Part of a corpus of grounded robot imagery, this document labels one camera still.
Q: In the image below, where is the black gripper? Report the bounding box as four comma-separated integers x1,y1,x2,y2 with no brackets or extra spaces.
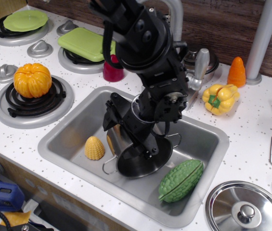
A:
103,92,158,159

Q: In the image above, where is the stainless steel pot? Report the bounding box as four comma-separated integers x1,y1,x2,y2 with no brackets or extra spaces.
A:
102,125,182,179

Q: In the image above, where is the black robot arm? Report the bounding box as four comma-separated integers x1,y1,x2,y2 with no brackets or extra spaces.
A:
89,0,188,158

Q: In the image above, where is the stainless steel sink basin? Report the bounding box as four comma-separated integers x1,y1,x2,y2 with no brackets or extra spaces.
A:
38,87,229,228

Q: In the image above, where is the steel pot lid with knob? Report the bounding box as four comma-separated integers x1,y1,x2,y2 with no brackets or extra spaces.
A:
205,181,272,231

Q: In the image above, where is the yellow toy corn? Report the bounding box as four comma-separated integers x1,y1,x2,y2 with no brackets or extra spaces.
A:
85,136,105,160

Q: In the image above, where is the red toy vegetable half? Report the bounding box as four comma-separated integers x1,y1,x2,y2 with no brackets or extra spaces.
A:
103,54,124,82

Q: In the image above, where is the green toy bitter gourd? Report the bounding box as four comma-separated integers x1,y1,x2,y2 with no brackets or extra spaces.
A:
158,159,204,203

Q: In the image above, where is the silver toy faucet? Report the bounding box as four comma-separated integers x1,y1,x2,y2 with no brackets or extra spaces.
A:
160,0,210,111

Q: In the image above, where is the yellow toy bell pepper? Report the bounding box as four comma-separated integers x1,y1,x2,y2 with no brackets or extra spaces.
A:
202,84,240,116

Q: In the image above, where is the green toy cutting board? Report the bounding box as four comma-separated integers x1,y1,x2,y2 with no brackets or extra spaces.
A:
58,27,104,62

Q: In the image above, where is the orange toy pumpkin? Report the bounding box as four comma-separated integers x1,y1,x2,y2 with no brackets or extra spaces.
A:
13,63,52,99

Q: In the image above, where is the front stove burner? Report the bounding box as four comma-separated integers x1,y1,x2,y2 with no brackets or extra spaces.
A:
0,76,74,129

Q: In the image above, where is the silver stove knob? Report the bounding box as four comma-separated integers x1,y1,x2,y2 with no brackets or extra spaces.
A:
0,64,18,84
56,20,78,36
27,40,53,58

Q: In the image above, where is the orange toy carrot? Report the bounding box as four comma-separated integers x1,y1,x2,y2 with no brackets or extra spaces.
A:
227,57,246,88

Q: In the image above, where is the blue clamp tool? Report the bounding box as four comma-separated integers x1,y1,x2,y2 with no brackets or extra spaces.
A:
0,181,25,212

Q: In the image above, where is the yellow cloth scrap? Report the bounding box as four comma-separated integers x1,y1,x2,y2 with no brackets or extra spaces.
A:
3,211,31,227

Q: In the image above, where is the green toy plate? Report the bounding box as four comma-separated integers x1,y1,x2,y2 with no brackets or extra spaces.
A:
3,10,48,32

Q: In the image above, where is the back left stove burner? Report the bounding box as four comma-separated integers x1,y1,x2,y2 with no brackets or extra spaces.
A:
0,15,49,47

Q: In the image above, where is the grey vertical pole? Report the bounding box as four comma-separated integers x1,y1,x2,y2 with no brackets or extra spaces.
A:
245,0,272,85

